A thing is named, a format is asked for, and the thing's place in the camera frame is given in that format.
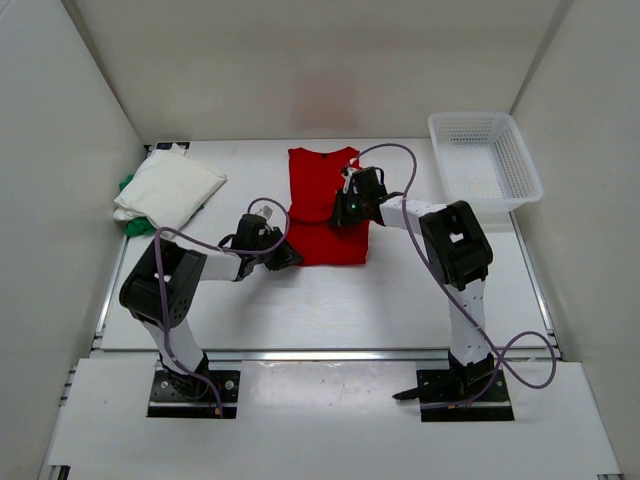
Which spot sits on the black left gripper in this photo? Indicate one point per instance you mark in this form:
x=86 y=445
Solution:
x=286 y=257

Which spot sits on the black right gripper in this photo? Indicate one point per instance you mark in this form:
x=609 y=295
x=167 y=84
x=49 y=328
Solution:
x=342 y=217

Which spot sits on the red t-shirt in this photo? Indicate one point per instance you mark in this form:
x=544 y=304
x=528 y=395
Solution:
x=314 y=179

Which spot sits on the white t-shirt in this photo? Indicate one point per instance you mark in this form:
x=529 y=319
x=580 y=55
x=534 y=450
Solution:
x=181 y=186

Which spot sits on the green t-shirt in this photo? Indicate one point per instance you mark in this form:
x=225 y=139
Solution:
x=132 y=206

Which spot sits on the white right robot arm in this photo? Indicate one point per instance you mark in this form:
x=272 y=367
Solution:
x=457 y=252

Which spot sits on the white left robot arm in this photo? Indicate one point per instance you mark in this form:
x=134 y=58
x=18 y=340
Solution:
x=160 y=289

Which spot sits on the white plastic laundry basket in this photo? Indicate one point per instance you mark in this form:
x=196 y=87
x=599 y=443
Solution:
x=483 y=160

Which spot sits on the dark table label sticker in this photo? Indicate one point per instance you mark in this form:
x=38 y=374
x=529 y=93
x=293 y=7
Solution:
x=185 y=145

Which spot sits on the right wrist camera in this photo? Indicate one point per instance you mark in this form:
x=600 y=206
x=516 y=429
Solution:
x=348 y=171

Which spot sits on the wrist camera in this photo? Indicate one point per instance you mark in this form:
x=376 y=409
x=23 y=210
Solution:
x=265 y=212
x=348 y=171

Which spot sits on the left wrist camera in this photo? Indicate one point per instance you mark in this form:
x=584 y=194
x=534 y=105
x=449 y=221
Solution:
x=265 y=212

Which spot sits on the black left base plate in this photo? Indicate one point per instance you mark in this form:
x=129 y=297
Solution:
x=194 y=399

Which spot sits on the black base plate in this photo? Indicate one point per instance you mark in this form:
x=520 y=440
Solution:
x=194 y=399
x=442 y=398

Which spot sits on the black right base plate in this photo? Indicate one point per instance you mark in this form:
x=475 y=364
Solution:
x=442 y=398

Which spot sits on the aluminium rail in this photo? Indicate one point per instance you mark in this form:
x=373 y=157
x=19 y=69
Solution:
x=325 y=355

